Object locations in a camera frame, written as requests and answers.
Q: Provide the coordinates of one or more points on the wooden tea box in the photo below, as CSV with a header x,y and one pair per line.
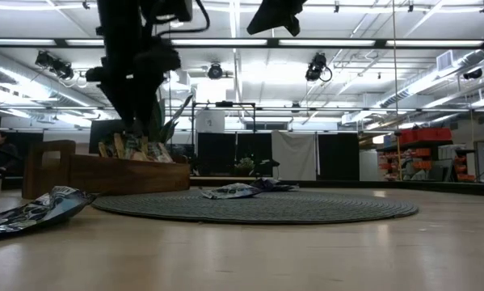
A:
x,y
120,178

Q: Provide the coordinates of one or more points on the white sign box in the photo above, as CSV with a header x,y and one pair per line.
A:
x,y
210,121

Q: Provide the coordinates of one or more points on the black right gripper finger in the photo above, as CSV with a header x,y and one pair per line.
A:
x,y
272,20
296,26

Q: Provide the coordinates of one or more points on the round grey woven placemat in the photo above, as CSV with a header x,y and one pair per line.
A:
x,y
286,208

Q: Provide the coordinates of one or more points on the black desk lamp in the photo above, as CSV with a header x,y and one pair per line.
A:
x,y
266,163

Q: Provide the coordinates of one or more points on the black overhead camera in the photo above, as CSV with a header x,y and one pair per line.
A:
x,y
60,68
472,74
215,72
316,66

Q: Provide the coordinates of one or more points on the blue white foil packet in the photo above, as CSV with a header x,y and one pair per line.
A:
x,y
43,210

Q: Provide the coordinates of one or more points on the gold edged tea packet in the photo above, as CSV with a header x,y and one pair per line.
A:
x,y
103,149

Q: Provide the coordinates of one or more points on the shelf with red bins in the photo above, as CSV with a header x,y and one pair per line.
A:
x,y
425,134

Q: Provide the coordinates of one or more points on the person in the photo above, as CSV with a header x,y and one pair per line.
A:
x,y
1,155

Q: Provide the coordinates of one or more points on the dark tea packet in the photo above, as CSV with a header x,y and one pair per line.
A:
x,y
288,188
268,184

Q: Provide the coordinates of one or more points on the overhead light bar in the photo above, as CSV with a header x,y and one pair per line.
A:
x,y
60,42

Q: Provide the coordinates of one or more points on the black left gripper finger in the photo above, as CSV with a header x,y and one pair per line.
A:
x,y
142,111
122,111

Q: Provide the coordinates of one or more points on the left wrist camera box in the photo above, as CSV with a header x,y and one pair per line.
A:
x,y
177,10

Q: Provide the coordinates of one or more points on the tea packet with picture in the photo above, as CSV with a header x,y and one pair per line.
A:
x,y
161,153

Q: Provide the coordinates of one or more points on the flat dark tea packet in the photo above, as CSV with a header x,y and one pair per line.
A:
x,y
288,188

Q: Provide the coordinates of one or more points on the small green potted plant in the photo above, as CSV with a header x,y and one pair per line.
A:
x,y
246,163

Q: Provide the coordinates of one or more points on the white hanging sheet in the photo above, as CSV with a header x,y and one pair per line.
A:
x,y
294,155

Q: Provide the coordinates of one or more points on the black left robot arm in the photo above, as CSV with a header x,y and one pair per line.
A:
x,y
120,20

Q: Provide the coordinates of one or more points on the white air vent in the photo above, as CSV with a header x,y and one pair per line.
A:
x,y
444,60

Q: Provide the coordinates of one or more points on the green snake plant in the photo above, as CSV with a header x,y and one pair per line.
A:
x,y
169,129

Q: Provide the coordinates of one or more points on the white grey tea packet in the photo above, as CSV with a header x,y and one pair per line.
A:
x,y
229,191

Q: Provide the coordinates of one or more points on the black metal stand frame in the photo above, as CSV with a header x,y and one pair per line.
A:
x,y
224,104

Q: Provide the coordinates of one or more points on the black partition panel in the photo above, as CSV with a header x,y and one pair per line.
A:
x,y
225,153
338,157

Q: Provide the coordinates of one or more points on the black computer monitor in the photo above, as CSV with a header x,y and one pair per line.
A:
x,y
96,139

